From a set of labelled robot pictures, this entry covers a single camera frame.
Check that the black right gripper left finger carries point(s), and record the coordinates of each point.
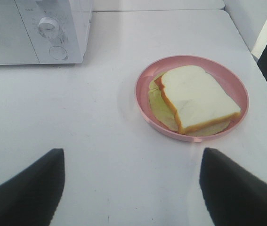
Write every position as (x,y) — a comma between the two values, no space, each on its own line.
(31,197)

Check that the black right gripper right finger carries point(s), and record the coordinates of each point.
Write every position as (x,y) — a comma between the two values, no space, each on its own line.
(232,195)

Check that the sandwich with lettuce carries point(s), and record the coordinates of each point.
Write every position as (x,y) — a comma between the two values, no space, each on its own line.
(189,101)

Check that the pink round plate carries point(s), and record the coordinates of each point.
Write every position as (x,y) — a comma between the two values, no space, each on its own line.
(230,83)

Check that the round white door button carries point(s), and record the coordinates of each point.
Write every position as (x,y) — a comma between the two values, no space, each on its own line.
(58,53)

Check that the white timer knob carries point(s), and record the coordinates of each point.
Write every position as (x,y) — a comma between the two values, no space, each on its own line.
(48,27)

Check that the white microwave door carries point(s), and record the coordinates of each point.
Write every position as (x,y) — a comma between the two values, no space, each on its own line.
(15,45)

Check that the white microwave oven body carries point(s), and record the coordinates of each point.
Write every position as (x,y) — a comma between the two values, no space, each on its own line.
(74,18)

